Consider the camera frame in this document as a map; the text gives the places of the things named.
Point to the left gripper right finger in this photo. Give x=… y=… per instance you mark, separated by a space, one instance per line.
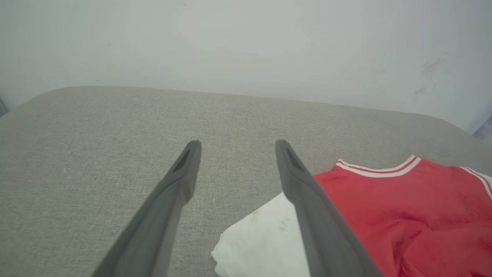
x=319 y=223

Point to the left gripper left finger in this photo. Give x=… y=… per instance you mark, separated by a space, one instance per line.
x=161 y=219

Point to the red white jersey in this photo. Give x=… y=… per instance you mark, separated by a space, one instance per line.
x=403 y=207

